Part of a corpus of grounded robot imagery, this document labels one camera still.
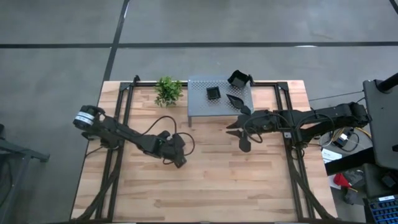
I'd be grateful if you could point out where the small power adapter box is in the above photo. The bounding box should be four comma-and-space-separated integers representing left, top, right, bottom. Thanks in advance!
334, 132, 352, 149

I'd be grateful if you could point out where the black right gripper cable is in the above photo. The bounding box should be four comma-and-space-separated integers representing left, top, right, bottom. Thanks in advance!
242, 112, 282, 144

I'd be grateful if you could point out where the potted green artificial plant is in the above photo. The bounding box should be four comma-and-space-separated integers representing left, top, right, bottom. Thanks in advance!
154, 75, 184, 109

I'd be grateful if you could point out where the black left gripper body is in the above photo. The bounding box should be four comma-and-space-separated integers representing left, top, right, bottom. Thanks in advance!
157, 130, 188, 169

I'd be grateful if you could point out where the grey perforated metal shelf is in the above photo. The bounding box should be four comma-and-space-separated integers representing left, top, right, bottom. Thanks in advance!
187, 75, 255, 128

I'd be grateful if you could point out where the small black square plate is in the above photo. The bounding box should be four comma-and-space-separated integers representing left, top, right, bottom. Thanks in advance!
206, 86, 221, 101

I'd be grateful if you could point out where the grey metal table frame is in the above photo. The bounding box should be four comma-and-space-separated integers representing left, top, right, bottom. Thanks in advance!
0, 136, 50, 224

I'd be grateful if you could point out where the grey computer case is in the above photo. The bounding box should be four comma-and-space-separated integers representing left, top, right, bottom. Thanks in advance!
363, 79, 398, 170

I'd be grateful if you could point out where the black teardrop plate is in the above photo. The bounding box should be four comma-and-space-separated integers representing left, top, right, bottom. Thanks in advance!
226, 93, 246, 110

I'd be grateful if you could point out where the black round pole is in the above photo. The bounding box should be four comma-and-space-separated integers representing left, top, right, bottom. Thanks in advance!
376, 73, 398, 93

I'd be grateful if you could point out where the red cone-shaped object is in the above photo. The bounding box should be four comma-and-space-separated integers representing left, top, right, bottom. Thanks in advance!
333, 173, 354, 189

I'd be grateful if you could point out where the tangled power cable bundle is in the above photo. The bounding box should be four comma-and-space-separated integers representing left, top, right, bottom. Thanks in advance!
317, 124, 373, 153

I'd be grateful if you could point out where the black wavy square bowl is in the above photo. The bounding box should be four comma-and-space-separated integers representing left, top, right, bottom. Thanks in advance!
227, 69, 253, 89

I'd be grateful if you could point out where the black aluminium extrusion frame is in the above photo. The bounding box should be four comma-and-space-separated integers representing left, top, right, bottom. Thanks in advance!
70, 74, 338, 223

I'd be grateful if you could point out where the backlit black keyboard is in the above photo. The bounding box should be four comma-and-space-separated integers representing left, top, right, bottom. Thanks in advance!
363, 194, 398, 224

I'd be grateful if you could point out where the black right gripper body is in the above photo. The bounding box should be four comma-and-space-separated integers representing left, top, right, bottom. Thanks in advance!
238, 105, 282, 153

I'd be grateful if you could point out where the white paper sheet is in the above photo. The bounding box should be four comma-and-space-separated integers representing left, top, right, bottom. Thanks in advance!
322, 147, 343, 164

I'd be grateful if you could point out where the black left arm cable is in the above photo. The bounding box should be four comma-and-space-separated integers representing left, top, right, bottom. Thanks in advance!
141, 115, 196, 166

